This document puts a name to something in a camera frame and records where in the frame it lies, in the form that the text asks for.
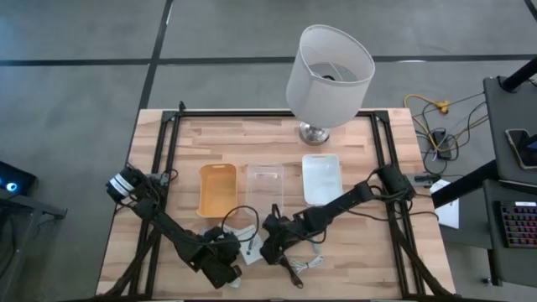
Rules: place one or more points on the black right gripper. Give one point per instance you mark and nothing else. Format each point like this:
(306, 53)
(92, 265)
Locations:
(283, 230)

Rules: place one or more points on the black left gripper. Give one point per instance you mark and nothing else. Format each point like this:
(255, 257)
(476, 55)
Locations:
(222, 249)

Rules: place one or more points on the white packet with black part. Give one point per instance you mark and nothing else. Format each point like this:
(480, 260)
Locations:
(251, 251)

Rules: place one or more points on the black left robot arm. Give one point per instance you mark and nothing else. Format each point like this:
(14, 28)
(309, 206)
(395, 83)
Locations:
(168, 226)

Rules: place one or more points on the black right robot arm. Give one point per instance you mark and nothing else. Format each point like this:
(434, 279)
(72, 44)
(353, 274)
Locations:
(344, 201)

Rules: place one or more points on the clear plastic bin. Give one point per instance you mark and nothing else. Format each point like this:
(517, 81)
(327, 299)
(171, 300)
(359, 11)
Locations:
(264, 189)

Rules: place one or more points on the orange plastic bin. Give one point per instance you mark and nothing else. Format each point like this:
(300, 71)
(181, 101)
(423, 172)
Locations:
(218, 191)

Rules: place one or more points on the white plastic bin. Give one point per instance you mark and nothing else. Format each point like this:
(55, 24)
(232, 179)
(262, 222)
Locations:
(322, 178)

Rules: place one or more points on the white paper sheet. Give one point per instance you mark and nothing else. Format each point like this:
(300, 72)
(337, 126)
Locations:
(449, 209)

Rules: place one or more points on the table lamp with white shade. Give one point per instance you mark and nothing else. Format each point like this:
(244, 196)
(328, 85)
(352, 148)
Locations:
(329, 79)

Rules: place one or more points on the black power adapter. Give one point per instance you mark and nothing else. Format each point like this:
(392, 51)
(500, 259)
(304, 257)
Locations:
(441, 144)

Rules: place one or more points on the black diagonal desk leg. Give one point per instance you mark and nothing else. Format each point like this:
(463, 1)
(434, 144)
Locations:
(465, 184)

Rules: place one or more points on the black device with blue light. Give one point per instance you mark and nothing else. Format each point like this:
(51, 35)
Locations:
(14, 178)

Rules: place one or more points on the backlit keyboard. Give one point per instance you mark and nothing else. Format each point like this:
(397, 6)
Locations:
(519, 224)

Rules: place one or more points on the grey desk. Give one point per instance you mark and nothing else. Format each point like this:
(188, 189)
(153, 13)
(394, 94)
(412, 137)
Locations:
(509, 126)

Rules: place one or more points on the smartphone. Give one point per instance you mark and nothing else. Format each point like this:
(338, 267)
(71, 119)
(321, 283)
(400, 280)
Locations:
(522, 147)

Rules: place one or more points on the black aluminium extrusion frame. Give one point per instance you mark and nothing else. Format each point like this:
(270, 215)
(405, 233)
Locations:
(272, 113)

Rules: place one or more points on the grey metal bracket plate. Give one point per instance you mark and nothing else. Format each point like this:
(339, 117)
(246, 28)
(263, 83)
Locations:
(425, 179)

